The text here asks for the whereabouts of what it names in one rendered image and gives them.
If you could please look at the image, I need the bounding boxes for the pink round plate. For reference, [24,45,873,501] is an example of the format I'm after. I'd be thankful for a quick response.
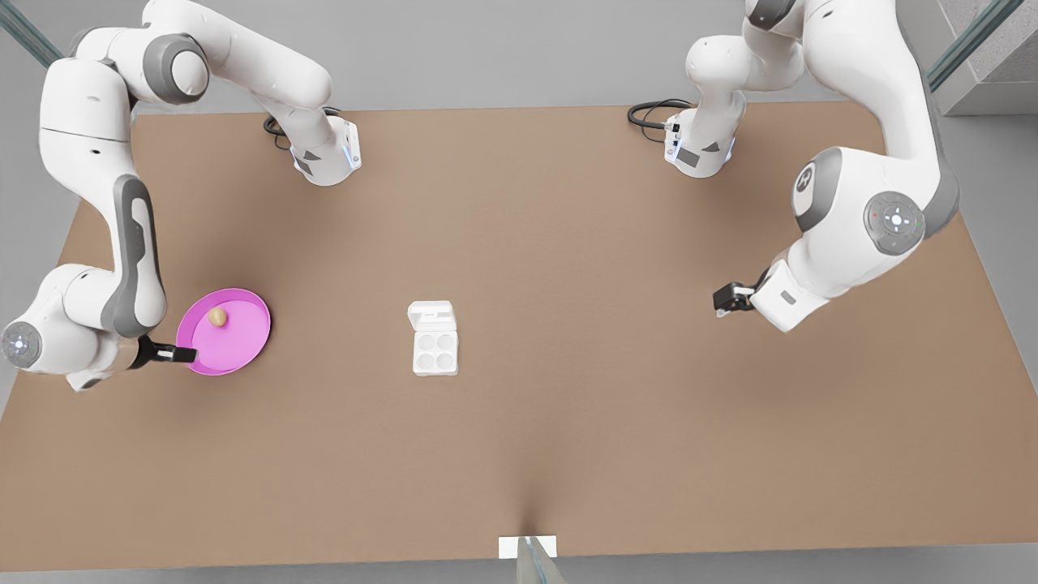
[177,288,272,376]

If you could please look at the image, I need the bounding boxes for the white egg box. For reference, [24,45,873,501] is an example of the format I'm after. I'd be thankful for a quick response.
[412,328,460,377]

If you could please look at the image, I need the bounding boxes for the white egg box lid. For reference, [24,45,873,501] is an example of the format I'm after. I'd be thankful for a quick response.
[407,300,457,333]

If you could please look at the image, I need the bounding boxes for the black cable loop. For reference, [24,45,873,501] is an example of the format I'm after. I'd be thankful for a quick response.
[627,99,695,145]
[263,106,344,152]

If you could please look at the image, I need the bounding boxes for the silver frame post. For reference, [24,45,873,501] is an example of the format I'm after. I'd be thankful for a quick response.
[498,535,568,584]
[0,0,66,69]
[925,0,1027,93]

